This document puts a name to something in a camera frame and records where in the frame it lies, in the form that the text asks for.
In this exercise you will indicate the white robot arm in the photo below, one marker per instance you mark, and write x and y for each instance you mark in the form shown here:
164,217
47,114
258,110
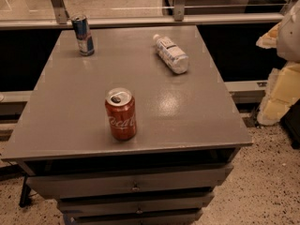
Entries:
288,37

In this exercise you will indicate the clear blue-label plastic bottle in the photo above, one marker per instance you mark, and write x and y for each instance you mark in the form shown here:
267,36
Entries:
176,59

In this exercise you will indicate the red Coca-Cola can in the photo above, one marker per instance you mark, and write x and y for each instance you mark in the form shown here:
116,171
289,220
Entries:
120,108

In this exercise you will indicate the grey drawer cabinet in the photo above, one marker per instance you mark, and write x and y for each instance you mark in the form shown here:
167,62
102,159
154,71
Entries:
188,130

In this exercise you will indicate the blue silver energy drink can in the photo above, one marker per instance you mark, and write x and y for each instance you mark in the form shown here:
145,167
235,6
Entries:
83,34

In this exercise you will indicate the metal railing frame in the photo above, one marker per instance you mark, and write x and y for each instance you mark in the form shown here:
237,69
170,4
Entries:
27,14

